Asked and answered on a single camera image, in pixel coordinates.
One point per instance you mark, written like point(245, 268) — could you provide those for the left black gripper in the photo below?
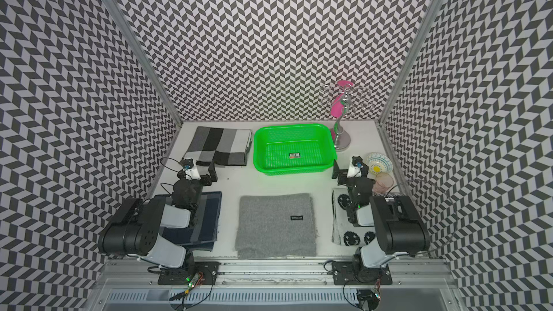
point(213, 176)

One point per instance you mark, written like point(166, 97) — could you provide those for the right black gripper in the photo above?
point(341, 173)

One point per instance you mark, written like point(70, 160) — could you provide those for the navy striped scarf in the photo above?
point(202, 234)

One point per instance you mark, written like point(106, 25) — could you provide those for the smiley black white scarf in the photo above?
point(346, 233)

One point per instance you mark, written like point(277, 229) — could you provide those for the green plastic basket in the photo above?
point(272, 146)

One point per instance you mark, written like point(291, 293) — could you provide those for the grey knitted scarf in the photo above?
point(273, 227)

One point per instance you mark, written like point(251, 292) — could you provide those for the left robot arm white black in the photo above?
point(135, 229)

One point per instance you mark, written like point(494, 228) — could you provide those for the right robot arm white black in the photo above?
point(382, 227)

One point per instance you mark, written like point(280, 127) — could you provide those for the grey black checked scarf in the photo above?
point(221, 146)

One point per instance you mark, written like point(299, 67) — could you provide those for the patterned ceramic bowl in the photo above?
point(379, 163)

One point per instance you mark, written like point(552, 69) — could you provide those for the pink transparent cup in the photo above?
point(383, 183)

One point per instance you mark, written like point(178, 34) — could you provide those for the chrome glass holder stand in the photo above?
point(346, 104)

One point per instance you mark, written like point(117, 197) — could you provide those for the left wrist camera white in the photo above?
point(189, 167)

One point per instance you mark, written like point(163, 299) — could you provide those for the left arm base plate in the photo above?
point(188, 273)

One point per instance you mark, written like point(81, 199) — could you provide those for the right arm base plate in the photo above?
point(362, 274)

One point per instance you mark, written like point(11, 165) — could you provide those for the aluminium front rail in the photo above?
point(404, 272)

